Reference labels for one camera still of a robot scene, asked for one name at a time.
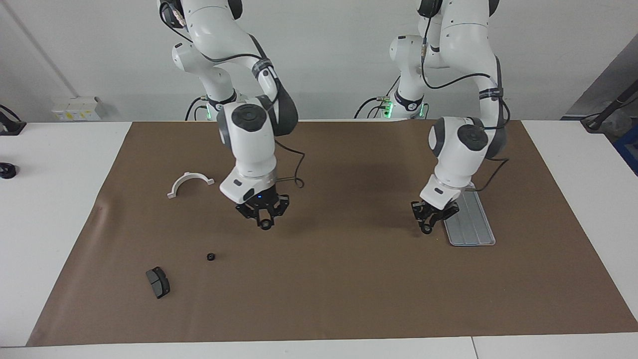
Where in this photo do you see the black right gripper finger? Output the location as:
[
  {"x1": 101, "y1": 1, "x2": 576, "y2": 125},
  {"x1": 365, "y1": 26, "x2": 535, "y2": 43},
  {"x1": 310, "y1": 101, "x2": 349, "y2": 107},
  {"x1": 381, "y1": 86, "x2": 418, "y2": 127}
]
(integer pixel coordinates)
[
  {"x1": 269, "y1": 193, "x2": 290, "y2": 220},
  {"x1": 236, "y1": 203, "x2": 262, "y2": 222}
]

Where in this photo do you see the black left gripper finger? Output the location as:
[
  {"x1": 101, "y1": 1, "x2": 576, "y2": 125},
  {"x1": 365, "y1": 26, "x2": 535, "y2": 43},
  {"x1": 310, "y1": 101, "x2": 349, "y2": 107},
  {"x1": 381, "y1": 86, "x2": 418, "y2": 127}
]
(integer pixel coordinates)
[
  {"x1": 432, "y1": 205, "x2": 460, "y2": 226},
  {"x1": 412, "y1": 200, "x2": 430, "y2": 226}
]

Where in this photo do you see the silver metal tray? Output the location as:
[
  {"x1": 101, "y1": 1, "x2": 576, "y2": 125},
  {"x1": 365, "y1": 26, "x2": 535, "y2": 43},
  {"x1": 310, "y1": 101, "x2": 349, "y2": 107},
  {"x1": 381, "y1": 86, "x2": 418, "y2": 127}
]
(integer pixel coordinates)
[{"x1": 443, "y1": 188, "x2": 497, "y2": 247}]

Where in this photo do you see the brown paper table mat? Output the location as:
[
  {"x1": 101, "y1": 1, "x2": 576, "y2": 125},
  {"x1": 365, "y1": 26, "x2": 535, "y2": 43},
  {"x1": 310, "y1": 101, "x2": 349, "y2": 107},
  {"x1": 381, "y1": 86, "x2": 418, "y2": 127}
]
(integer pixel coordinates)
[{"x1": 26, "y1": 121, "x2": 638, "y2": 347}]

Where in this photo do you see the grey brake pad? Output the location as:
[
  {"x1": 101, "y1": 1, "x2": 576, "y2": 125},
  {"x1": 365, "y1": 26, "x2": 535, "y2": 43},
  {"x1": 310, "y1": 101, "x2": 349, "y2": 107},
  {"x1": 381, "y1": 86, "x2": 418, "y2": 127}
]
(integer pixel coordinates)
[{"x1": 146, "y1": 266, "x2": 171, "y2": 300}]

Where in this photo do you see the black stand pole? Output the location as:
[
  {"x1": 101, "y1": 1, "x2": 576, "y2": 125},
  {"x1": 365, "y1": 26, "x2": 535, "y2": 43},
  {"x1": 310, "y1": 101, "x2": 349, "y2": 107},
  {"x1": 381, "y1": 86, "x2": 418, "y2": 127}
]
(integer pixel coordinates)
[{"x1": 581, "y1": 80, "x2": 638, "y2": 133}]

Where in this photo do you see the blue crate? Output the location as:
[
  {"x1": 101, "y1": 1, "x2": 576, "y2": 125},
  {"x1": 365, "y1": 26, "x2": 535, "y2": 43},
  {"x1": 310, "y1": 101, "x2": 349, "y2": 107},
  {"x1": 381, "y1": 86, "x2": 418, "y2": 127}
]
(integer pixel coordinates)
[{"x1": 614, "y1": 125, "x2": 638, "y2": 175}]

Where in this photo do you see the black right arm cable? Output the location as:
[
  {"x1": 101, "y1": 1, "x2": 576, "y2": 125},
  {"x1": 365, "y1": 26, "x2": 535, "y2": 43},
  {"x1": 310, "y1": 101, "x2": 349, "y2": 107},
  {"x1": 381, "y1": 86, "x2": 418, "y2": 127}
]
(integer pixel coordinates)
[{"x1": 159, "y1": 0, "x2": 306, "y2": 189}]

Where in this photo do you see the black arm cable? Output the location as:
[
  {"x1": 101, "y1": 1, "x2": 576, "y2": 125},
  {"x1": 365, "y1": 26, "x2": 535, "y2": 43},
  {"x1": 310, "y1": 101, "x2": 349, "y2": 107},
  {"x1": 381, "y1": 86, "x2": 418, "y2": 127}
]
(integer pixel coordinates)
[
  {"x1": 159, "y1": 0, "x2": 306, "y2": 189},
  {"x1": 421, "y1": 0, "x2": 510, "y2": 192}
]

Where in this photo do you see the white half ring clamp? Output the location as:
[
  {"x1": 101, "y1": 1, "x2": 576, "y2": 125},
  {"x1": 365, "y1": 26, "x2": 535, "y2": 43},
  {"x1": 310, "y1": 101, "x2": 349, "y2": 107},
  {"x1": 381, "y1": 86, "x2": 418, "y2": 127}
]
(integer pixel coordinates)
[{"x1": 166, "y1": 172, "x2": 215, "y2": 199}]

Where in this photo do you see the black base cable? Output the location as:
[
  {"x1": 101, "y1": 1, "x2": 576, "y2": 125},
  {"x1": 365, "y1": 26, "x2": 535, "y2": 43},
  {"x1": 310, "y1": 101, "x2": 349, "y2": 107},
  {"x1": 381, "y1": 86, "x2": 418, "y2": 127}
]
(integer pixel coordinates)
[
  {"x1": 354, "y1": 75, "x2": 402, "y2": 119},
  {"x1": 184, "y1": 96, "x2": 210, "y2": 122}
]

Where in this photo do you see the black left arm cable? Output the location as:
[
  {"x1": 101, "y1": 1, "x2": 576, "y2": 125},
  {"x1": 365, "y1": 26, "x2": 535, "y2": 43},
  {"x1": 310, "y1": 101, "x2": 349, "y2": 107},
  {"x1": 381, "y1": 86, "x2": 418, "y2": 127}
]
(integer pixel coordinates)
[{"x1": 421, "y1": 0, "x2": 510, "y2": 192}]

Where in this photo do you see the white wall socket box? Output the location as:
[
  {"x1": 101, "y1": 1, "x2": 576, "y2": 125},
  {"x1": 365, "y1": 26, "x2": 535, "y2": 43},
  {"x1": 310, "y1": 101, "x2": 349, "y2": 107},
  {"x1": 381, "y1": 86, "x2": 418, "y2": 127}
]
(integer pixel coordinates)
[{"x1": 51, "y1": 96, "x2": 108, "y2": 122}]

